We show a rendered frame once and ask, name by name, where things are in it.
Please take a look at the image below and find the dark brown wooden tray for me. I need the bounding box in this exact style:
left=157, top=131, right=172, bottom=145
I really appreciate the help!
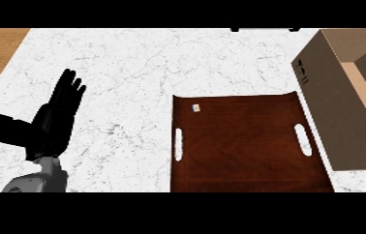
left=169, top=91, right=336, bottom=193

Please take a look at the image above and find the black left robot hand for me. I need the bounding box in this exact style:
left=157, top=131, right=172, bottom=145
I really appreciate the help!
left=0, top=68, right=88, bottom=162

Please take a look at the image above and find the brown cardboard box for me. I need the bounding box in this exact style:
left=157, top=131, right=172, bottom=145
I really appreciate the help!
left=290, top=28, right=366, bottom=172

